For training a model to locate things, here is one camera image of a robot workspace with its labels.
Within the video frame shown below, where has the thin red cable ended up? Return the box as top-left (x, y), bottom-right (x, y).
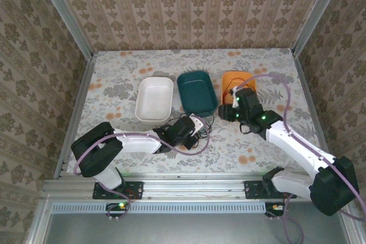
top-left (224, 77), bottom-right (257, 104)

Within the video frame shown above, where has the thick black cable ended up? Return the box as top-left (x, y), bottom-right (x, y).
top-left (166, 112), bottom-right (216, 142)

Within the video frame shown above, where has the orange plastic tray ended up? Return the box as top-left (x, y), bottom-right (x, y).
top-left (221, 71), bottom-right (257, 106)

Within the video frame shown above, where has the teal plastic tray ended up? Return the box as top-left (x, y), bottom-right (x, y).
top-left (176, 70), bottom-right (220, 115)

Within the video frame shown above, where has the floral tablecloth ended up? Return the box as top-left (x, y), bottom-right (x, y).
top-left (66, 49), bottom-right (317, 174)

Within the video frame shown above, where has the white plastic tray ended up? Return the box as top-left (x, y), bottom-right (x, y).
top-left (134, 76), bottom-right (174, 122)

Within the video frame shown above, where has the aluminium table beam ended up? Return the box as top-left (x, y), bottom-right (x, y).
top-left (42, 171), bottom-right (315, 201)

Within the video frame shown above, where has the grey metal panel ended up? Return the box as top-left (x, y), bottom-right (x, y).
top-left (27, 198), bottom-right (358, 244)

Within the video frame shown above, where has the small black controller board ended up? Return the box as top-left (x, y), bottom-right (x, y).
top-left (264, 202), bottom-right (290, 218)
top-left (105, 202), bottom-right (130, 218)

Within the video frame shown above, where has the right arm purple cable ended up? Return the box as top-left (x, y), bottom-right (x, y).
top-left (233, 74), bottom-right (366, 244)

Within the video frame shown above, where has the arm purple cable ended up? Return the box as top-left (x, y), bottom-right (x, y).
top-left (233, 74), bottom-right (366, 244)
top-left (73, 118), bottom-right (211, 222)

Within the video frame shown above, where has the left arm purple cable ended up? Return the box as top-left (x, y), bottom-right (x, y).
top-left (73, 118), bottom-right (211, 222)

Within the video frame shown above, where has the grey slotted cable duct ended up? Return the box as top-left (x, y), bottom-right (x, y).
top-left (51, 201), bottom-right (268, 214)

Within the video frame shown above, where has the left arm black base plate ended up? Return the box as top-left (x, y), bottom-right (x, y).
top-left (93, 181), bottom-right (144, 200)

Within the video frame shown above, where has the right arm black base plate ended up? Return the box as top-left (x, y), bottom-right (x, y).
top-left (244, 180), bottom-right (298, 199)

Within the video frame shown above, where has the aluminium frame post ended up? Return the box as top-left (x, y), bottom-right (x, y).
top-left (291, 0), bottom-right (348, 55)
top-left (33, 0), bottom-right (97, 59)

